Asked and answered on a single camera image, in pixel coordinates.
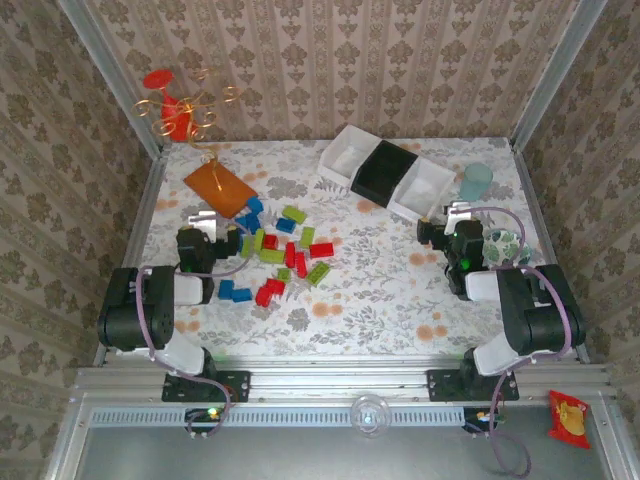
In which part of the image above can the white plastic bin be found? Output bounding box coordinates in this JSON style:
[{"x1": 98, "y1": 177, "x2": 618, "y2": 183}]
[
  {"x1": 388, "y1": 158, "x2": 457, "y2": 220},
  {"x1": 318, "y1": 124, "x2": 380, "y2": 189}
]

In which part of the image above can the black plastic bin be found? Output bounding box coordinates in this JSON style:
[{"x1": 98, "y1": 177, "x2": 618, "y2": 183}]
[{"x1": 349, "y1": 139, "x2": 420, "y2": 209}]

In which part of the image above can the leaf print bowl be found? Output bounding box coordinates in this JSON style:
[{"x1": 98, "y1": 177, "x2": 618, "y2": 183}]
[{"x1": 482, "y1": 227, "x2": 535, "y2": 269}]

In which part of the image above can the translucent pale blue cup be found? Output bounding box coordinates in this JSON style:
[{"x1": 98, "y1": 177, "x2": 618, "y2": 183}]
[{"x1": 458, "y1": 162, "x2": 495, "y2": 202}]

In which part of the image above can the floral tablecloth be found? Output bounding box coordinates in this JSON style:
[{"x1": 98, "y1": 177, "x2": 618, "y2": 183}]
[{"x1": 115, "y1": 137, "x2": 570, "y2": 359}]

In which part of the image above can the small circuit board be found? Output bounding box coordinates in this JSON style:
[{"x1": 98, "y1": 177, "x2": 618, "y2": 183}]
[
  {"x1": 463, "y1": 407, "x2": 501, "y2": 435},
  {"x1": 184, "y1": 406, "x2": 225, "y2": 427}
]

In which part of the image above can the red plastic goblet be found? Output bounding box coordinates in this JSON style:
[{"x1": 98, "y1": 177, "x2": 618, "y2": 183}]
[{"x1": 143, "y1": 69, "x2": 194, "y2": 143}]

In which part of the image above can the clear plastic dome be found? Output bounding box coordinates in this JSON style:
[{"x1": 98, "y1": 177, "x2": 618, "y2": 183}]
[{"x1": 349, "y1": 393, "x2": 391, "y2": 440}]

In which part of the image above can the red snack bag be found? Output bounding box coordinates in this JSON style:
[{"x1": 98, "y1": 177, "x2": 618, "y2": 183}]
[{"x1": 547, "y1": 389, "x2": 592, "y2": 450}]

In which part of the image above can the grey metal sheet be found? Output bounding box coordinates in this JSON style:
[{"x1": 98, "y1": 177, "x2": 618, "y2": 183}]
[{"x1": 47, "y1": 394, "x2": 640, "y2": 480}]

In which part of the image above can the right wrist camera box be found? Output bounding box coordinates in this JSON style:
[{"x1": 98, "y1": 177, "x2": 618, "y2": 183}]
[{"x1": 445, "y1": 201, "x2": 475, "y2": 222}]

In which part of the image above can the aluminium side rail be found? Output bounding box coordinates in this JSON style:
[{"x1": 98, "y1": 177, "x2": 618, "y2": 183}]
[
  {"x1": 93, "y1": 149, "x2": 170, "y2": 369},
  {"x1": 509, "y1": 142, "x2": 594, "y2": 366}
]

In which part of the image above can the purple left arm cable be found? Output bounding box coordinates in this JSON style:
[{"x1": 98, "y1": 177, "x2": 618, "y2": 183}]
[{"x1": 135, "y1": 219, "x2": 254, "y2": 441}]

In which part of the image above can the aluminium front rail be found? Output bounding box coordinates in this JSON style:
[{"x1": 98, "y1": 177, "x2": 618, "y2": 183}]
[{"x1": 74, "y1": 357, "x2": 616, "y2": 404}]

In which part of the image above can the grey slotted cable duct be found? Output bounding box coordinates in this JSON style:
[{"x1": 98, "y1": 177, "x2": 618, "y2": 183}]
[{"x1": 89, "y1": 405, "x2": 466, "y2": 427}]

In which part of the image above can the aluminium frame post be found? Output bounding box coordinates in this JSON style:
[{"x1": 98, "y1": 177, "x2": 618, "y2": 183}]
[
  {"x1": 56, "y1": 0, "x2": 170, "y2": 160},
  {"x1": 508, "y1": 0, "x2": 610, "y2": 151}
]

